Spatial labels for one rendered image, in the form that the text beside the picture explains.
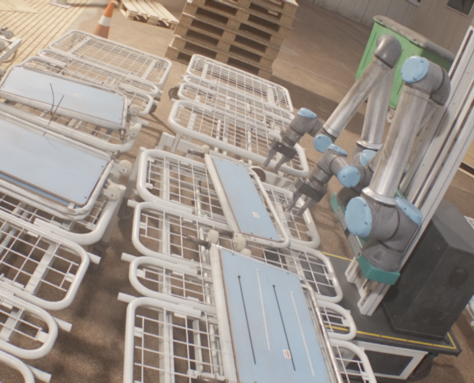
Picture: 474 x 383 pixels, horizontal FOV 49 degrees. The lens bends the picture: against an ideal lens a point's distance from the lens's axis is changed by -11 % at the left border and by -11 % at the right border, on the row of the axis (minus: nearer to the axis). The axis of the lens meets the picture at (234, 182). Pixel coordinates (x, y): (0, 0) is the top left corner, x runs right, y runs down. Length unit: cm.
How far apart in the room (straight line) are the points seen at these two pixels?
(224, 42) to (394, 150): 465
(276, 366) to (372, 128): 147
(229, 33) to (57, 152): 443
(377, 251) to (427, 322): 59
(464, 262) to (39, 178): 186
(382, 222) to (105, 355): 121
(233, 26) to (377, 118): 398
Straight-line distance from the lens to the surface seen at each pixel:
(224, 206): 254
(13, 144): 236
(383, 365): 276
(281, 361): 177
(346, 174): 237
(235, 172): 292
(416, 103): 215
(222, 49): 664
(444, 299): 272
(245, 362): 168
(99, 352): 233
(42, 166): 227
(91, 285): 265
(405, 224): 230
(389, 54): 263
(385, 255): 236
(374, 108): 281
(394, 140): 216
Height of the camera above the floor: 163
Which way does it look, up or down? 23 degrees down
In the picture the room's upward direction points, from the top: 24 degrees clockwise
